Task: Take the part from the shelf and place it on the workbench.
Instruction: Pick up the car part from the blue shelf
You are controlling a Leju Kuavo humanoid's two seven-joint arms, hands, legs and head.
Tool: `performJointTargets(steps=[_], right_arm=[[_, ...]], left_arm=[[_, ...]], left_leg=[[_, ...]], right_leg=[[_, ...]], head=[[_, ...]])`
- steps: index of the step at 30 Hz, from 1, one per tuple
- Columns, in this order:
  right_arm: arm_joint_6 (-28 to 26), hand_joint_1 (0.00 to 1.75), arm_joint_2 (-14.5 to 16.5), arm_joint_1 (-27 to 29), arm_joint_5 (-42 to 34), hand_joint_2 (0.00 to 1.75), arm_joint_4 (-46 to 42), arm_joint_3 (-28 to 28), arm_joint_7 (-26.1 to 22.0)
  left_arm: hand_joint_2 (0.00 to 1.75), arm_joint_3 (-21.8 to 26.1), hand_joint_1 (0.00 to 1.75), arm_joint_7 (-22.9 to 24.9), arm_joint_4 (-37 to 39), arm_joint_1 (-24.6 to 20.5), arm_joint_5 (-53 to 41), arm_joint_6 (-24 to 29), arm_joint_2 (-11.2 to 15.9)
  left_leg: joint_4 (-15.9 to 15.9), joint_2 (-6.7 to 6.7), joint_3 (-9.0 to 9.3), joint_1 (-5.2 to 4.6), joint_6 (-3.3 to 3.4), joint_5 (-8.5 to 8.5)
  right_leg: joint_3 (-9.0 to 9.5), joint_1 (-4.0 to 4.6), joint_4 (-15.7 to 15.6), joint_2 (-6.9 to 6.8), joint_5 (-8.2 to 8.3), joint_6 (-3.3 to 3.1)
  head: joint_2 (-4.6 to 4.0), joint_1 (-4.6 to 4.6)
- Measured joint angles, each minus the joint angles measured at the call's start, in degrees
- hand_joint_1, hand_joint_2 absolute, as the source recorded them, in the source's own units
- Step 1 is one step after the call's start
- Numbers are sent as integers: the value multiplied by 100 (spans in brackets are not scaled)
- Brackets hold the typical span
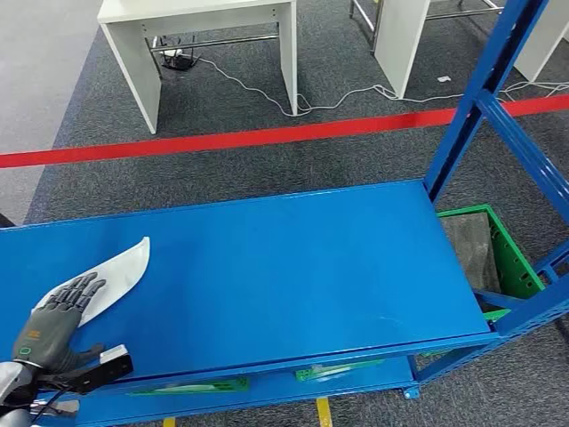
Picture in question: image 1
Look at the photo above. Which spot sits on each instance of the black electronic device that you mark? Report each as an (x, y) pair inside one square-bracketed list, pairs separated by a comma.
[(177, 61)]

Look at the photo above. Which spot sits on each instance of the yellow floor tape outline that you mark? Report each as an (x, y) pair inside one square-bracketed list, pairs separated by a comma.
[(324, 412)]

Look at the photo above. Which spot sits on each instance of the red barrier belt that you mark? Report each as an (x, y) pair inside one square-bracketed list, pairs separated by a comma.
[(266, 136)]

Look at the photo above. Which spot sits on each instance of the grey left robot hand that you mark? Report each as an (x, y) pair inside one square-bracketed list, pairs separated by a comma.
[(49, 336)]

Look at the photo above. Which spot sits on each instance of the white curved panel part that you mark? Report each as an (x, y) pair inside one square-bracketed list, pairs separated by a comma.
[(120, 271)]

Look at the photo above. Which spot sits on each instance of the green plastic crate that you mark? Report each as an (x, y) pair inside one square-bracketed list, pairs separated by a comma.
[(337, 370), (511, 259), (200, 387)]

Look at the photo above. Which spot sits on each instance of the white desk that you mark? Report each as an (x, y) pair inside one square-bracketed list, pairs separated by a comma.
[(400, 41), (133, 76)]

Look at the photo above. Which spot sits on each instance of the blue metal shelf rack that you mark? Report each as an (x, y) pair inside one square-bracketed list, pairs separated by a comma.
[(266, 265)]

